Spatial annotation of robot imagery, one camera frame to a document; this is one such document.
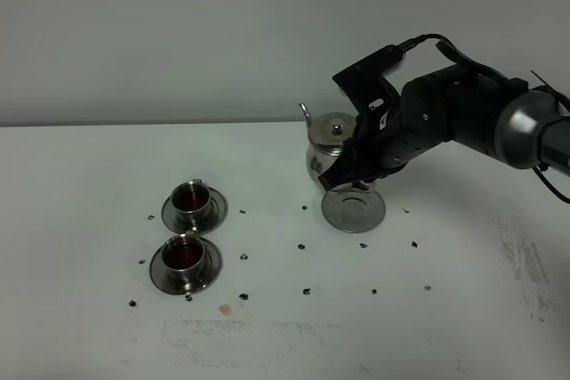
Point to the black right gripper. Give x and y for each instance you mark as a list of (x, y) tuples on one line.
[(384, 119)]

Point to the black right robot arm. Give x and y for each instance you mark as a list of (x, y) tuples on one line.
[(502, 118)]

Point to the stainless steel teapot coaster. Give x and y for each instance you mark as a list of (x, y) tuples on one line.
[(353, 211)]

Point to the far stainless steel saucer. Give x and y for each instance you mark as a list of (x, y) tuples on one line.
[(214, 219)]

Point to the stainless steel saucer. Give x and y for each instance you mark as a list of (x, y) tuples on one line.
[(214, 219), (186, 282)]

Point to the far stainless steel teacup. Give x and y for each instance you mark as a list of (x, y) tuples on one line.
[(192, 198)]

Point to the stainless steel teacup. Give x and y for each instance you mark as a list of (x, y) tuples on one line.
[(185, 252), (192, 198)]

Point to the near stainless steel saucer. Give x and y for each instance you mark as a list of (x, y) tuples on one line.
[(186, 282)]

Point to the near stainless steel teacup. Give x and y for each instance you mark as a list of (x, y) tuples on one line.
[(185, 252)]

